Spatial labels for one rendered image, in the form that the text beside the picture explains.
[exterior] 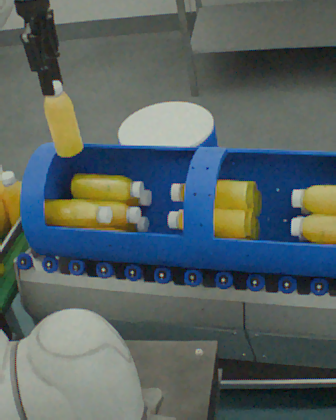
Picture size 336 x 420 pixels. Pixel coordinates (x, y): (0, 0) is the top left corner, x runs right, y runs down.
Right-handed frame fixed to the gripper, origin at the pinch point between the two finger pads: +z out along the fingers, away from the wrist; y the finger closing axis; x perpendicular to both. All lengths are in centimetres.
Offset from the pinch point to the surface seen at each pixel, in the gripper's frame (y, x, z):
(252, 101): 227, 8, 143
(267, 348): -10, -46, 72
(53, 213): -7.8, 4.1, 33.2
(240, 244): -14, -43, 33
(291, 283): -11, -53, 47
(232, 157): 11.9, -36.1, 28.8
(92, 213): -6.8, -5.8, 33.1
